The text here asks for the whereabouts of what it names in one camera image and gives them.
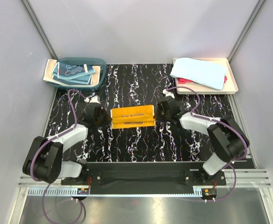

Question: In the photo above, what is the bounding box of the yellow bear towel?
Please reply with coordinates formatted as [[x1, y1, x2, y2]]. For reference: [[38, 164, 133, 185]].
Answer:
[[110, 105, 156, 129]]

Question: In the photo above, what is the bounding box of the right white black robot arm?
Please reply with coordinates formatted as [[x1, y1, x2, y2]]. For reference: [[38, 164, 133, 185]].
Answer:
[[154, 97, 250, 185]]

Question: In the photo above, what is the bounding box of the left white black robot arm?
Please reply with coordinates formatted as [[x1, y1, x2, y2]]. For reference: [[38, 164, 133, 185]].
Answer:
[[22, 102, 111, 185]]

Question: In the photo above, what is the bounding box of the pink folded towel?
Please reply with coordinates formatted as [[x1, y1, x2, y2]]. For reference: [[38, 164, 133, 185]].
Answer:
[[178, 76, 227, 84]]

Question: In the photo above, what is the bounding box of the blue beige patterned towel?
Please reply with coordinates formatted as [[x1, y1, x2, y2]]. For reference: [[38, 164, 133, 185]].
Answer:
[[43, 59, 102, 88]]

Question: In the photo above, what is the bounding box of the teal plastic basket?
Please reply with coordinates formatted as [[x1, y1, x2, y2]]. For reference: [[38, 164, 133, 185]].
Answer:
[[52, 57, 107, 91]]

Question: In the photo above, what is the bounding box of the light blue folded towel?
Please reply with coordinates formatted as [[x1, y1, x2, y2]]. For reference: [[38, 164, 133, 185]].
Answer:
[[170, 57, 227, 90]]

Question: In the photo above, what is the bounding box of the white plastic tray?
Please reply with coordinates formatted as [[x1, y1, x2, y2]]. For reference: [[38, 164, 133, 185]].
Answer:
[[174, 58, 238, 95]]

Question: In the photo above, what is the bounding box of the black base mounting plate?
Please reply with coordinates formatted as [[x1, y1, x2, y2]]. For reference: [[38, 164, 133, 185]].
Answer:
[[61, 161, 226, 196]]

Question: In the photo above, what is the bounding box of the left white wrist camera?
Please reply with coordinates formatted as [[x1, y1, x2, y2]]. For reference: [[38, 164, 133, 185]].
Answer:
[[84, 95, 101, 106]]

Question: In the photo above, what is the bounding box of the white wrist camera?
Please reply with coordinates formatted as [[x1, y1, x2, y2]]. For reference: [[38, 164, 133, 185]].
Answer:
[[84, 95, 101, 106], [162, 89, 175, 101]]

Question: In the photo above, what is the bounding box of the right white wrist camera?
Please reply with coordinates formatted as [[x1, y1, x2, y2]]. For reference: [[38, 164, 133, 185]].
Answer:
[[162, 89, 175, 101]]

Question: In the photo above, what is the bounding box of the slotted aluminium cable rail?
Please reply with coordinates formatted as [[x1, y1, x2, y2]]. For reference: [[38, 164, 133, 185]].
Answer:
[[28, 187, 90, 197]]

